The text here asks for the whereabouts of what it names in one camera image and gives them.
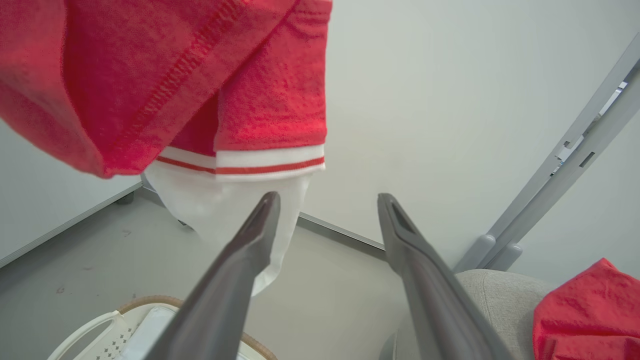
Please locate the grey metal frame leg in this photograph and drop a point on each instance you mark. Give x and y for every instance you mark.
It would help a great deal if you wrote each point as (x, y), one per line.
(565, 170)

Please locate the plain red garment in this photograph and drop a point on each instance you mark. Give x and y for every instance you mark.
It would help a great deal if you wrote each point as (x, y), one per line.
(590, 315)

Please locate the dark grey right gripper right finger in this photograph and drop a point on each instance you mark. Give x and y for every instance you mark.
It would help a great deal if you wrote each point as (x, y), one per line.
(440, 300)

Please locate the white garment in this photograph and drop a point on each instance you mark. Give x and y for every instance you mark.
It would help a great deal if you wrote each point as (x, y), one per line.
(210, 205)

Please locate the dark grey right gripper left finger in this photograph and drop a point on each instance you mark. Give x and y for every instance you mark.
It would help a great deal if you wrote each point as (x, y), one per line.
(225, 290)

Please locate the grey round partition foot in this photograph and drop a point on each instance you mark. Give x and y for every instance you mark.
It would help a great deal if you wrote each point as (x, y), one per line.
(125, 198)

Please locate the red jersey with white trim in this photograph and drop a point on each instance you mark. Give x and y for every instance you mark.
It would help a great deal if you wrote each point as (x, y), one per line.
(150, 75)

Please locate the white basket with wicker rim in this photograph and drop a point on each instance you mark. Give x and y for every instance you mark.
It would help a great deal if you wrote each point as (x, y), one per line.
(125, 325)

